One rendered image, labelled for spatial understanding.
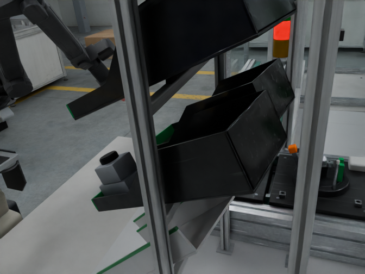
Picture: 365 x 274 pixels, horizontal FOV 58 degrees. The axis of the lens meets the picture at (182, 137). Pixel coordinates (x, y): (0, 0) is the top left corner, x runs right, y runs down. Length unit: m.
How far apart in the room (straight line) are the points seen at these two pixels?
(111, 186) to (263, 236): 0.49
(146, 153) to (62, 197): 0.86
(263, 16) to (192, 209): 0.39
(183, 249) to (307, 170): 0.22
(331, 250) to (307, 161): 0.60
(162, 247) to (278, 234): 0.49
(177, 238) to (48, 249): 0.62
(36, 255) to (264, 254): 0.61
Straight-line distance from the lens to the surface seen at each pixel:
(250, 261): 0.89
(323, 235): 0.87
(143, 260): 0.55
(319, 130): 0.30
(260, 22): 0.30
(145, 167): 0.38
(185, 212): 0.62
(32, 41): 5.26
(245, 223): 0.88
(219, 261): 0.88
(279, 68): 0.57
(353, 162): 1.04
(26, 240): 1.09
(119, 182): 0.51
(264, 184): 0.94
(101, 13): 10.84
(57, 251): 1.01
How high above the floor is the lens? 1.52
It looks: 28 degrees down
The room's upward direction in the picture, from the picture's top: 5 degrees counter-clockwise
